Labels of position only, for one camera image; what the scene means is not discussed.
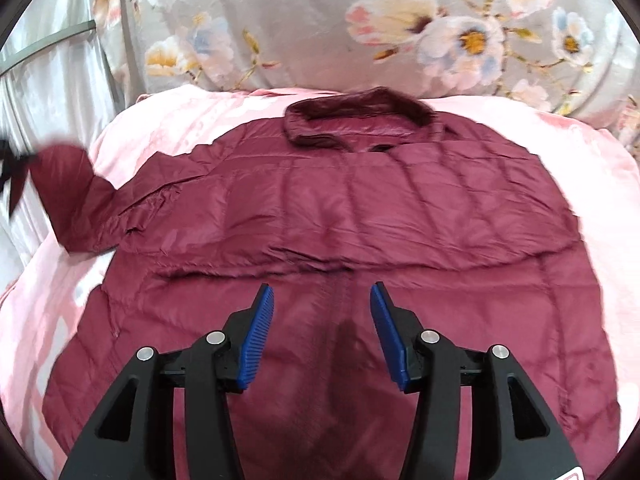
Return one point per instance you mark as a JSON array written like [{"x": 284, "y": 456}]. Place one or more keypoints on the grey floral blanket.
[{"x": 310, "y": 25}]

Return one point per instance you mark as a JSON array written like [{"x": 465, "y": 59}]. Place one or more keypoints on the pink plush blanket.
[{"x": 150, "y": 125}]

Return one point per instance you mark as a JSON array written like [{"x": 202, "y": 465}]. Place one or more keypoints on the white satin curtain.
[{"x": 50, "y": 105}]

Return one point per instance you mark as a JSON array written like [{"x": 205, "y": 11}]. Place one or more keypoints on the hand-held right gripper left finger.
[{"x": 255, "y": 340}]

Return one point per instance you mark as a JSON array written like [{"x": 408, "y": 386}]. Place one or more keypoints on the maroon puffer jacket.
[{"x": 320, "y": 200}]

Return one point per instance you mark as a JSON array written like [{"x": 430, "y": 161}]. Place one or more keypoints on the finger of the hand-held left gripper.
[{"x": 7, "y": 152}]

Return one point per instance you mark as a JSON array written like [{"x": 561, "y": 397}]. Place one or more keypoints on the grey metal bar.
[{"x": 50, "y": 42}]

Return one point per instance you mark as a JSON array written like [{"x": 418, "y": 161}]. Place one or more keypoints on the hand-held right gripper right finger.
[{"x": 386, "y": 332}]

